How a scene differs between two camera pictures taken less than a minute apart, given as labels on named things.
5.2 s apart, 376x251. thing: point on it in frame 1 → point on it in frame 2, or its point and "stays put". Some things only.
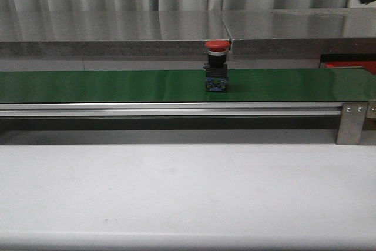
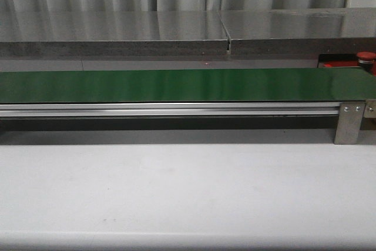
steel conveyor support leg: (351, 123) stays put
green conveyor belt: (277, 85) stays put
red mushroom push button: (216, 69) → (365, 60)
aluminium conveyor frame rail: (170, 110) stays put
